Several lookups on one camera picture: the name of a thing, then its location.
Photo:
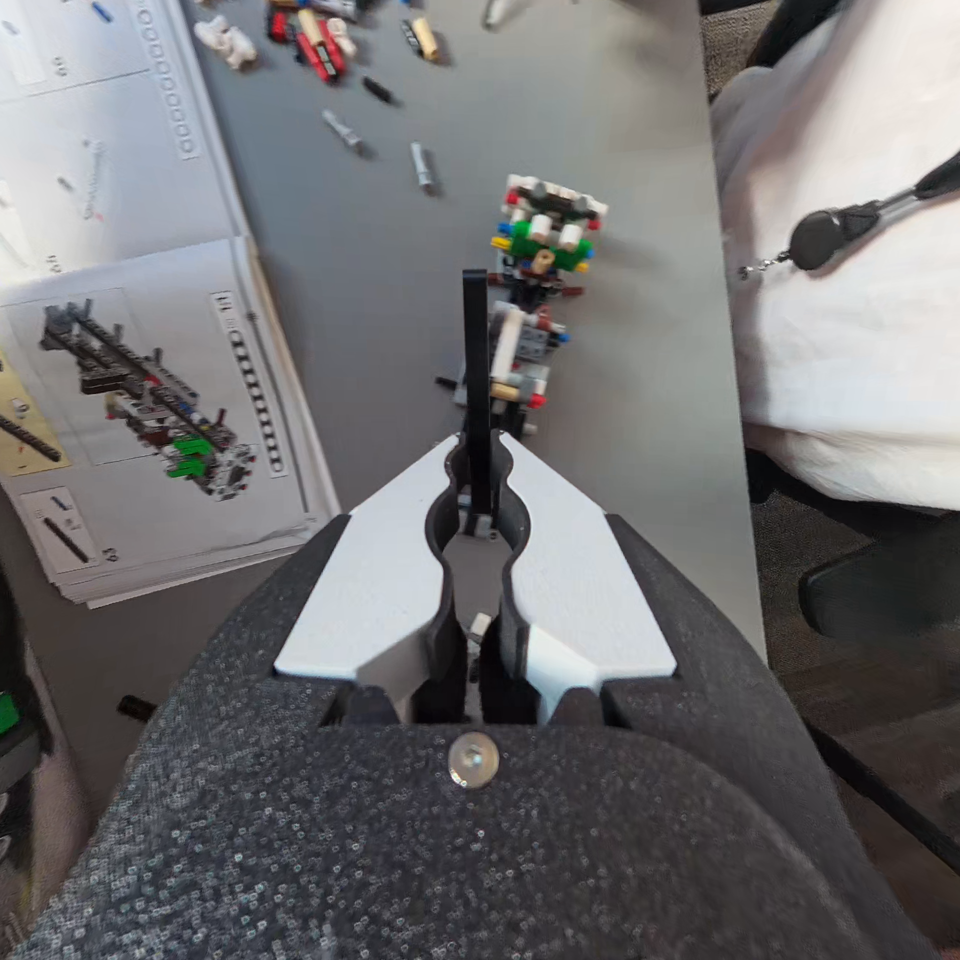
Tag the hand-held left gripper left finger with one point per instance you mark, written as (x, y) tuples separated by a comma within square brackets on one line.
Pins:
[(367, 585)]

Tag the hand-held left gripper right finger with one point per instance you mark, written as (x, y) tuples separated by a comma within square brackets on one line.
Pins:
[(592, 592)]

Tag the long black lego beam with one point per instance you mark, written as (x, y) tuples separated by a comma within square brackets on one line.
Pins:
[(478, 360)]

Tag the partly built lego assembly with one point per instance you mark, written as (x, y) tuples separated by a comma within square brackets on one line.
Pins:
[(551, 240)]

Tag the light grey lego pin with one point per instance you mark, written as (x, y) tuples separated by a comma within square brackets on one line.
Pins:
[(424, 165)]

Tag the small white lego piece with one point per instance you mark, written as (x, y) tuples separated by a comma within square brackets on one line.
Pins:
[(480, 626)]

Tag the black lego pin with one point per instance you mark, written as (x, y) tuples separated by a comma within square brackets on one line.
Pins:
[(377, 88), (136, 708)]

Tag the lego instruction booklet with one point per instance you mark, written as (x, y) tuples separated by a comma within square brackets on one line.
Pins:
[(150, 360)]

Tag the lego truck set box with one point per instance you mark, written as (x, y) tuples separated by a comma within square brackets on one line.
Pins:
[(11, 712)]

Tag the bluish grey lego pin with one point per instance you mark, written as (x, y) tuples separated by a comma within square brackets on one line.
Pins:
[(343, 131)]

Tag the white lego connector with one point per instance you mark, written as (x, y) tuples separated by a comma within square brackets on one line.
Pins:
[(214, 30), (240, 51)]

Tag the pile of colourful lego pins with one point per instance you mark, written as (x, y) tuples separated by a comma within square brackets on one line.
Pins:
[(322, 37)]

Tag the black office chair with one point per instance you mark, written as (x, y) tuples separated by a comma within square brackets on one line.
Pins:
[(870, 585)]

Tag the person in white shirt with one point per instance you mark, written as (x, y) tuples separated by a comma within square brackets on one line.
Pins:
[(847, 375)]

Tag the black badge reel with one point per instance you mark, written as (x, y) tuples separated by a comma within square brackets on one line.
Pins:
[(825, 236)]

